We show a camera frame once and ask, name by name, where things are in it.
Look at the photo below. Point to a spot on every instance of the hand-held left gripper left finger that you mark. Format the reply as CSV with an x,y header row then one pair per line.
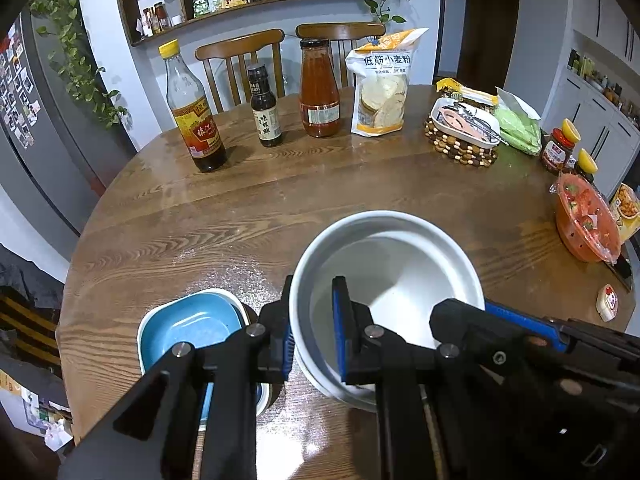
x,y
286,345

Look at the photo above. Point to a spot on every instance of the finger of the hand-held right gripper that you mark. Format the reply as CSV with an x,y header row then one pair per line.
x,y
525,325
460,325

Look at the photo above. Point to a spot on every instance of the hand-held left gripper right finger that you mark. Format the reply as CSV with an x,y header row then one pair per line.
x,y
340,330

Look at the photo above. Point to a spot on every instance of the blue square bowl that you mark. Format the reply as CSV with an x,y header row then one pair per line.
x,y
239,305

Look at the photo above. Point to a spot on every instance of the large white bowl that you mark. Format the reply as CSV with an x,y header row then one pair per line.
x,y
390,270

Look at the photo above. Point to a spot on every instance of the small white red packet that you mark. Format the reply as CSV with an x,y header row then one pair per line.
x,y
607,302

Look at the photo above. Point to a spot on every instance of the red plastic wrapped bowl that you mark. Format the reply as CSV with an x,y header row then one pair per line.
x,y
585,225

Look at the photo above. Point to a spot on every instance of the yellow nut snack bag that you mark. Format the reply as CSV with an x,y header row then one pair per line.
x,y
627,210

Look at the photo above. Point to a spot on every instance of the wooden bead trivet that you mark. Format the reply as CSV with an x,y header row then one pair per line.
x,y
450,152

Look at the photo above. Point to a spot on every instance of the dark jar with yellow lid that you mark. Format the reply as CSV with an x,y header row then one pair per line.
x,y
585,161

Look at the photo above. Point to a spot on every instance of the red-lidded chili jar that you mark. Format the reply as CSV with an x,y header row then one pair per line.
x,y
555,152

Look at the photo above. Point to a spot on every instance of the green plastic bag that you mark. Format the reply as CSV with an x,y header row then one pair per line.
x,y
520,130

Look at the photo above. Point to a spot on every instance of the white rectangular dish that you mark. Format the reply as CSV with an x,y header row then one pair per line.
x,y
450,121

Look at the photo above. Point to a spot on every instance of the metal utensil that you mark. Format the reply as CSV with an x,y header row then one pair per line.
x,y
477,121

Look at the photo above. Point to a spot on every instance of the small soy sauce bottle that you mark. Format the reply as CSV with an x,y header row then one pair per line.
x,y
265,120

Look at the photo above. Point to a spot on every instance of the white cabinets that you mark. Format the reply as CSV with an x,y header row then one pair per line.
x,y
595,110

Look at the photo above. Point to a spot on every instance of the large dark vinegar bottle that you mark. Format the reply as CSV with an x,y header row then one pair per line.
x,y
197,130

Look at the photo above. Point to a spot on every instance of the flour bag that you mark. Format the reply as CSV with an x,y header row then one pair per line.
x,y
380,100

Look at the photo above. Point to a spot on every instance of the yellow snack packet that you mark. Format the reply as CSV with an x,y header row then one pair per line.
x,y
465,91

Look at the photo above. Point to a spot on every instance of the red chili sauce bottle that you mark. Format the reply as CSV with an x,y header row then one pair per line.
x,y
320,90

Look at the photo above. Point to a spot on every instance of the white plastic bag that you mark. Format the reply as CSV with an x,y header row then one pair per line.
x,y
59,435

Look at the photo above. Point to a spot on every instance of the row of counter jars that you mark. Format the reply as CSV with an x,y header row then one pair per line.
x,y
607,87

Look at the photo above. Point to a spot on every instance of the yellow and black crate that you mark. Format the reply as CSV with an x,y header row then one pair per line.
x,y
25,330

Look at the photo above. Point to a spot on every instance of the dark cloth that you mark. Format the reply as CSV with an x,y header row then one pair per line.
x,y
30,275

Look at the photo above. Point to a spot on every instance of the wooden chair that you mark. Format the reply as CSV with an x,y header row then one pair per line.
x,y
340,30
240,40

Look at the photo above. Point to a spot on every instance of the grey refrigerator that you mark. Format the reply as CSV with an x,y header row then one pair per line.
x,y
50,160

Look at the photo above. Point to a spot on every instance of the dark wooden door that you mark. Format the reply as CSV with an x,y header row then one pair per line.
x,y
490,20

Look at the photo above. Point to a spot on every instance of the small red shelf bottle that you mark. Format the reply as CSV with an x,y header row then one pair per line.
x,y
160,16

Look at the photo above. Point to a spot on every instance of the trailing green plant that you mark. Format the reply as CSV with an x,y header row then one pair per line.
x,y
75,60

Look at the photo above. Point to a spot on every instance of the fridge photo magnets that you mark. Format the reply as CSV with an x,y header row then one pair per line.
x,y
20,95

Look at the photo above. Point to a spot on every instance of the wooden wall shelf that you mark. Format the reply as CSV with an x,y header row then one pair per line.
x,y
125,20

